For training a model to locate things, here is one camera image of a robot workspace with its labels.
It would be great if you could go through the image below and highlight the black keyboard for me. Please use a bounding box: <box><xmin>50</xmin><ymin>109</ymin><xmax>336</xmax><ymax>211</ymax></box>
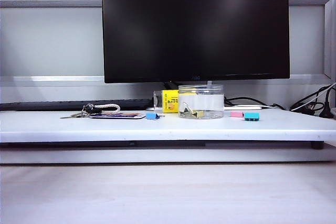
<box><xmin>0</xmin><ymin>99</ymin><xmax>153</xmax><ymax>111</ymax></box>

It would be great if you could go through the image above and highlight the grey aluminium partition frame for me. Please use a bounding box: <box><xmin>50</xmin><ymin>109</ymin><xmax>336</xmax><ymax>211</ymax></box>
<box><xmin>0</xmin><ymin>0</ymin><xmax>336</xmax><ymax>88</ymax></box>

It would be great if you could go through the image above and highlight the black monitor cable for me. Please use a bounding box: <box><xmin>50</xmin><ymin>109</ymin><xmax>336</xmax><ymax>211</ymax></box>
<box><xmin>225</xmin><ymin>97</ymin><xmax>286</xmax><ymax>110</ymax></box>

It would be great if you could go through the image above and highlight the white cable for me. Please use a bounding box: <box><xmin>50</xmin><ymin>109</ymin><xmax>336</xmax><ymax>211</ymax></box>
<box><xmin>261</xmin><ymin>82</ymin><xmax>336</xmax><ymax>111</ymax></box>

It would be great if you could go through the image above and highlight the white mat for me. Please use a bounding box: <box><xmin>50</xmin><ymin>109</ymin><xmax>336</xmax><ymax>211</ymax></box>
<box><xmin>0</xmin><ymin>109</ymin><xmax>336</xmax><ymax>143</ymax></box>

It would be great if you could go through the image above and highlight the black looped cable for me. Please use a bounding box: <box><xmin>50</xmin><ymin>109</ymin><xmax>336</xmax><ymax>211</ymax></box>
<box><xmin>290</xmin><ymin>83</ymin><xmax>336</xmax><ymax>112</ymax></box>

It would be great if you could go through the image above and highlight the black power plug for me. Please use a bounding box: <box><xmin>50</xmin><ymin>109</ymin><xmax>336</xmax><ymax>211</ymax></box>
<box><xmin>319</xmin><ymin>87</ymin><xmax>334</xmax><ymax>119</ymax></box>

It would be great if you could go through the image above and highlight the white rope lanyard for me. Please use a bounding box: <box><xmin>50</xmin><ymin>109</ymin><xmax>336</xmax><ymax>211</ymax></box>
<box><xmin>90</xmin><ymin>103</ymin><xmax>121</xmax><ymax>113</ymax></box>

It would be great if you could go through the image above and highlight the round transparent plastic box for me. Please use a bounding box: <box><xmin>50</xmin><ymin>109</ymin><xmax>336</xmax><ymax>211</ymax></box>
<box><xmin>177</xmin><ymin>84</ymin><xmax>225</xmax><ymax>120</ymax></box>

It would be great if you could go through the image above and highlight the black computer monitor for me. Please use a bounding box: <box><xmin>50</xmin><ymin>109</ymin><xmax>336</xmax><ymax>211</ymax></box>
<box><xmin>101</xmin><ymin>0</ymin><xmax>290</xmax><ymax>84</ymax></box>

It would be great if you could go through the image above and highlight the blue binder clip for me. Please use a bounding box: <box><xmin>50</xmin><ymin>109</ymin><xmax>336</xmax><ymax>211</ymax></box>
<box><xmin>145</xmin><ymin>112</ymin><xmax>165</xmax><ymax>120</ymax></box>

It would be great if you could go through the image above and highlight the blue and orange card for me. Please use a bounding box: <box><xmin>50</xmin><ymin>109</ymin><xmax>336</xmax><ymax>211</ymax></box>
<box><xmin>89</xmin><ymin>112</ymin><xmax>146</xmax><ymax>120</ymax></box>

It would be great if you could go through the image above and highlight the metal key bunch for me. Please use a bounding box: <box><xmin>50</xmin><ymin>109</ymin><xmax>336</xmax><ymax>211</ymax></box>
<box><xmin>59</xmin><ymin>103</ymin><xmax>95</xmax><ymax>119</ymax></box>

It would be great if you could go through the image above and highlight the clear bottle with yellow label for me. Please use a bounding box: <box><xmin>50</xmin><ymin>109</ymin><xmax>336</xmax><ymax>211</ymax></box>
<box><xmin>153</xmin><ymin>89</ymin><xmax>181</xmax><ymax>114</ymax></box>

